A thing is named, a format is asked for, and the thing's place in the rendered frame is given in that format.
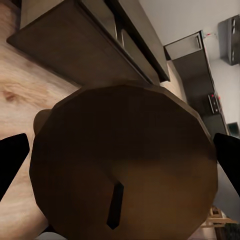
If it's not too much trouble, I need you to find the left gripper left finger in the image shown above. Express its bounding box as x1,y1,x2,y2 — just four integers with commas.
0,133,30,202

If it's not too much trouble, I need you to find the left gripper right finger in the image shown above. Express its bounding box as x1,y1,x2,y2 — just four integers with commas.
213,133,240,196

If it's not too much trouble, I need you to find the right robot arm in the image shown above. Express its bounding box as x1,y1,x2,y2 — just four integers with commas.
213,164,240,224

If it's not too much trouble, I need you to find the pillar candle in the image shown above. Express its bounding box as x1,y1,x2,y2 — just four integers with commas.
33,109,52,134
29,78,219,240

